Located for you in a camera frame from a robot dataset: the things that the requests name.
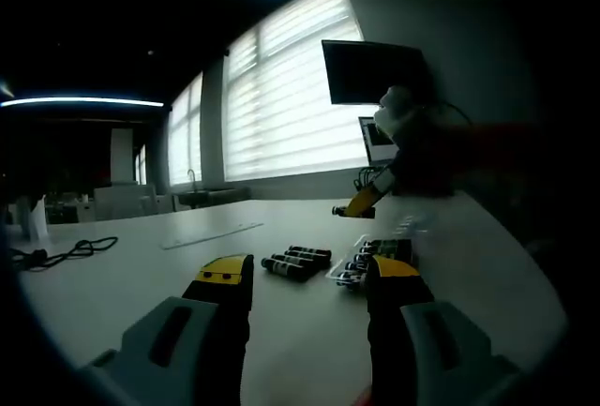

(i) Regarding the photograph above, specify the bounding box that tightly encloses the batch of labelled medicine bottles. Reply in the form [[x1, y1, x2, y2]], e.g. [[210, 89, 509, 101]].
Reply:
[[336, 238, 414, 294]]

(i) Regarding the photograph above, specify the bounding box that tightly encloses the long ceiling light strip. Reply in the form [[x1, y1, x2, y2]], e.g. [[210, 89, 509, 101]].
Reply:
[[0, 95, 165, 110]]

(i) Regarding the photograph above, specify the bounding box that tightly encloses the clear plastic box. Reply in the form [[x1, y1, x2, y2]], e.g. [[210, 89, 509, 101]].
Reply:
[[324, 233, 416, 295]]

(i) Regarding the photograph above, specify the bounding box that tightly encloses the white office furniture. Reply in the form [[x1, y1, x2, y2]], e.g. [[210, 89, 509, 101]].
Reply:
[[92, 184, 174, 222]]

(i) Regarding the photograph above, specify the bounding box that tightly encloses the black monitor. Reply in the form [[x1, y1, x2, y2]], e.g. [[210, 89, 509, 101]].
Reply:
[[321, 38, 436, 106]]

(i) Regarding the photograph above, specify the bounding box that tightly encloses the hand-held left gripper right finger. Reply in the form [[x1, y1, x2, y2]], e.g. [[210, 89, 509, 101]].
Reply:
[[365, 254, 524, 406]]

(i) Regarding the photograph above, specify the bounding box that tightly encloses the black table cable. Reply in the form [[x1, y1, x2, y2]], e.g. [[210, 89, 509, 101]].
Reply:
[[9, 235, 119, 272]]

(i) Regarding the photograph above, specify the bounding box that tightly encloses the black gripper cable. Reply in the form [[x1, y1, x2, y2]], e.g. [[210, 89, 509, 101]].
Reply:
[[419, 99, 473, 128]]

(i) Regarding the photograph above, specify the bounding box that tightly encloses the dark sink counter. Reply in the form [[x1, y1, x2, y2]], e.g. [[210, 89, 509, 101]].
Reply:
[[172, 188, 252, 210]]

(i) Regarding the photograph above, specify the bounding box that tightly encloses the clear plastic strip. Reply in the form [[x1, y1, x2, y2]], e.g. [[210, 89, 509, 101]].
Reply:
[[159, 221, 264, 251]]

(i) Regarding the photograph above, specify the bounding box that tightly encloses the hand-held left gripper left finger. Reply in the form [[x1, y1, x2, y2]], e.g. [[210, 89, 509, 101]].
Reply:
[[77, 252, 255, 406]]

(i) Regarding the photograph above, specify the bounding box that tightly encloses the narrow white window blind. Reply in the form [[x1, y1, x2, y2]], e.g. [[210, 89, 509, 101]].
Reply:
[[167, 71, 204, 187]]

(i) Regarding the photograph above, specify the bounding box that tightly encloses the person's right hand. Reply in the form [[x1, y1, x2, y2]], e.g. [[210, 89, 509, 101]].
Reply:
[[395, 109, 471, 197]]

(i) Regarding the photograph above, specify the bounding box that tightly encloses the bundle of black cables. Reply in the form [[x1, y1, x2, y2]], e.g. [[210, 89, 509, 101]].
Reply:
[[352, 165, 390, 192]]

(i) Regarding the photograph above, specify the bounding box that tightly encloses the large white window blind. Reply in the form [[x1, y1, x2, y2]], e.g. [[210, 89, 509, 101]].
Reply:
[[222, 0, 382, 183]]

